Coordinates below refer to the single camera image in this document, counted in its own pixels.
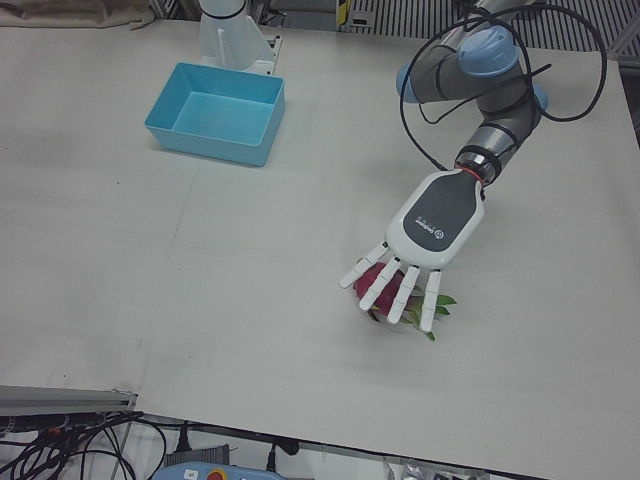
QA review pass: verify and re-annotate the white grey robot hand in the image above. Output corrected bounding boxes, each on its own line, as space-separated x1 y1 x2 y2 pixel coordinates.
338 167 489 334

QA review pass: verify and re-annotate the pink dragon fruit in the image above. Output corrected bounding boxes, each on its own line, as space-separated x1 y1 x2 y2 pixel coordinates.
352 260 459 344

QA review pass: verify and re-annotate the light blue plastic bin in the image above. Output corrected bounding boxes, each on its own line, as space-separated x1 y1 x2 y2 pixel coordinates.
143 62 287 168

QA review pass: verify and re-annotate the blue grey teach pendant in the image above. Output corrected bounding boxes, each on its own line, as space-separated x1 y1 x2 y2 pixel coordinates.
149 443 281 480

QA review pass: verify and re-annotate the beige cloth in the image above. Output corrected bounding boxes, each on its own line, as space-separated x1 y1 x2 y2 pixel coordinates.
0 0 166 32

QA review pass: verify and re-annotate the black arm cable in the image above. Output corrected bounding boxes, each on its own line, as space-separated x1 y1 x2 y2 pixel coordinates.
398 0 610 174

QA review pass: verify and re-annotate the ribbed aluminium rail panel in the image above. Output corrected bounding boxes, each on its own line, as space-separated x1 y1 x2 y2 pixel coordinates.
348 0 481 40

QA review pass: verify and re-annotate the aluminium corner frame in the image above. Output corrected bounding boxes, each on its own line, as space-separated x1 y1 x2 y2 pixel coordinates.
606 0 640 62

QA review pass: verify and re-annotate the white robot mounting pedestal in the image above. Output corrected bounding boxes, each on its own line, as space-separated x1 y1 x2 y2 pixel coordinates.
198 0 285 76

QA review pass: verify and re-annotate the aluminium frame profile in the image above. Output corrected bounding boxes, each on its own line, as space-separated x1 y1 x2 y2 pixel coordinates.
0 384 139 419

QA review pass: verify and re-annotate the black floor cable bundle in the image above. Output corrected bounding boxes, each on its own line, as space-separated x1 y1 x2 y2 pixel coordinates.
0 409 169 480

